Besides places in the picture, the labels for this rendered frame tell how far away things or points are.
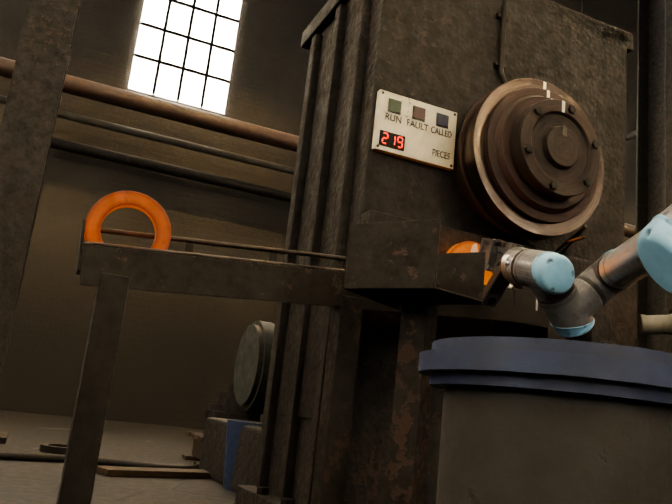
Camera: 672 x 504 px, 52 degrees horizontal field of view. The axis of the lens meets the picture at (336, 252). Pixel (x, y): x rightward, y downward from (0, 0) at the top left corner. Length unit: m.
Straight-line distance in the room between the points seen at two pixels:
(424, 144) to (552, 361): 1.39
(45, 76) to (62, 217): 3.57
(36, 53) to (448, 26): 2.78
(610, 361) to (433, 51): 1.60
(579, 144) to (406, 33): 0.60
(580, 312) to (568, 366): 0.98
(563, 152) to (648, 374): 1.34
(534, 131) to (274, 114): 6.78
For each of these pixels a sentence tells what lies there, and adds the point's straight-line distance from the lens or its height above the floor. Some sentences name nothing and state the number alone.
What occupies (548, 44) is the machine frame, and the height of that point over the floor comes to 1.59.
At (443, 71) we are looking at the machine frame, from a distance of 2.18.
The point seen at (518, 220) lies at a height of 0.91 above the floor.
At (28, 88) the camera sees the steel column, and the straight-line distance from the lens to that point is 4.36.
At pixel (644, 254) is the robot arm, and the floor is 0.63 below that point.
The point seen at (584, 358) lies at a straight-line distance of 0.71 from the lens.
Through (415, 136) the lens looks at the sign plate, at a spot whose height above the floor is 1.13.
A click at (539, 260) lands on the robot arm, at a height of 0.71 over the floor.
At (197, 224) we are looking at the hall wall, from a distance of 7.96.
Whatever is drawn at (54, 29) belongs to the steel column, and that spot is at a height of 2.31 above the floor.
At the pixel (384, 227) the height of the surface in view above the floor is 0.71.
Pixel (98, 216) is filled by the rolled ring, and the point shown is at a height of 0.69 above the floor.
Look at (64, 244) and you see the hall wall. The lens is 7.73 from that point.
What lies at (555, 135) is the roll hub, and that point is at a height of 1.14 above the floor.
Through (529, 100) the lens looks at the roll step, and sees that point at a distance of 2.08.
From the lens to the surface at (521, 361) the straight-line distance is 0.71.
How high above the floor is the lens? 0.34
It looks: 13 degrees up
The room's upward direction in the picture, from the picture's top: 6 degrees clockwise
